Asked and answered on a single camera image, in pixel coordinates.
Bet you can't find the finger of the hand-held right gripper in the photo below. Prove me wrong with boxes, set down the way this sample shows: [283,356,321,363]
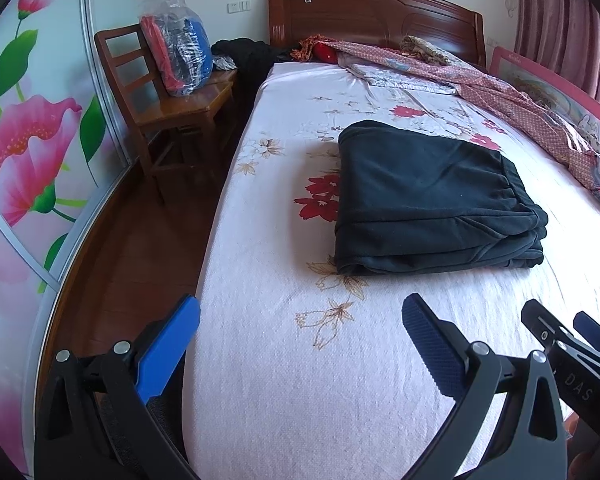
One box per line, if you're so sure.
[521,299,600,387]
[574,311,600,362]

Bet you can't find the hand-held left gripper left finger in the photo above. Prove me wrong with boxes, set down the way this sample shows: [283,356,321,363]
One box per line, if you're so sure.
[34,294,202,480]

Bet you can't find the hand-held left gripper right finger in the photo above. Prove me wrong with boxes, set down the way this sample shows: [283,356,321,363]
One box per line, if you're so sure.
[401,292,567,480]

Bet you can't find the black pants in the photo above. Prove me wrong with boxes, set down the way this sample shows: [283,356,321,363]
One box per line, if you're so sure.
[334,120,550,276]

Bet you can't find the person's right hand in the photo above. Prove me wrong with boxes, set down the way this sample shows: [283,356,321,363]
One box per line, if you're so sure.
[567,447,600,480]

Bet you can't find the bed with floral sheet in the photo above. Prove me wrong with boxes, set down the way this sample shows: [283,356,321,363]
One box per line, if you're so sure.
[182,60,600,480]

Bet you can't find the pink patterned quilt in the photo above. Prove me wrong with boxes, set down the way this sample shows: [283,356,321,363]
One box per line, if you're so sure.
[330,40,600,217]

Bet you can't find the wooden chair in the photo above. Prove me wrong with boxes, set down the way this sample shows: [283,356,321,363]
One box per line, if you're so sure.
[94,24,238,207]

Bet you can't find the floral wardrobe door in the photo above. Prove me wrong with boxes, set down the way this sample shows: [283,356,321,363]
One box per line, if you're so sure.
[0,0,167,477]

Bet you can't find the wooden nightstand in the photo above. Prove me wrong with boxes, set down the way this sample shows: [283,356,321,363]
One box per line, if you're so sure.
[207,67,241,127]

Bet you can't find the clear plastic bag of clothes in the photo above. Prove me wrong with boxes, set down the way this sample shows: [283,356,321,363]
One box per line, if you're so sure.
[140,0,214,97]

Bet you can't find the dark clothes pile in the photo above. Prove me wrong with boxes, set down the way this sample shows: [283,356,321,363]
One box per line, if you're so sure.
[211,38,294,92]

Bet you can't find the beige patterned blanket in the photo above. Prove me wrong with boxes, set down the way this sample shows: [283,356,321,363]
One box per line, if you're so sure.
[400,35,452,66]

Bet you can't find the pink curtain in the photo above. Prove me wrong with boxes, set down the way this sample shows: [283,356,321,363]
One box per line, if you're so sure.
[512,0,600,117]

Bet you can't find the red pillow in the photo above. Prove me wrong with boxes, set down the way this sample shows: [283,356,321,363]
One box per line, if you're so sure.
[312,42,339,64]

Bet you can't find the orange fringed cloth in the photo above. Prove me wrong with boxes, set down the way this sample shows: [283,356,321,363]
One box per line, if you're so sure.
[290,34,332,61]

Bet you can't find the wooden headboard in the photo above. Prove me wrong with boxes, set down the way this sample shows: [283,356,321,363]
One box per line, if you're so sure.
[267,0,486,69]

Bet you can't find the pink bed guard rail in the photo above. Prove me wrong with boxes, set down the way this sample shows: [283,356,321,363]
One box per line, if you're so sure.
[487,46,600,137]

